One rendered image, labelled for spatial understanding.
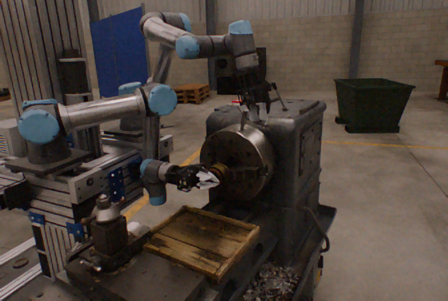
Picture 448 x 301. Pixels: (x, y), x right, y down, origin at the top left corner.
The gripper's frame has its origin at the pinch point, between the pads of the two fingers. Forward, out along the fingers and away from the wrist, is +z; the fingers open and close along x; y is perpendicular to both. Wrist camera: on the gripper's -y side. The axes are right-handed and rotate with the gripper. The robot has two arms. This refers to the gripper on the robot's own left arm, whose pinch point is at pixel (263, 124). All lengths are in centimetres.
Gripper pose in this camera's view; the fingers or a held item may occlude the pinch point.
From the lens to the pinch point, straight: 110.9
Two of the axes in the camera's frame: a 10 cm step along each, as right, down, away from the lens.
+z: 2.3, 9.6, 1.7
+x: 8.3, -1.0, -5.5
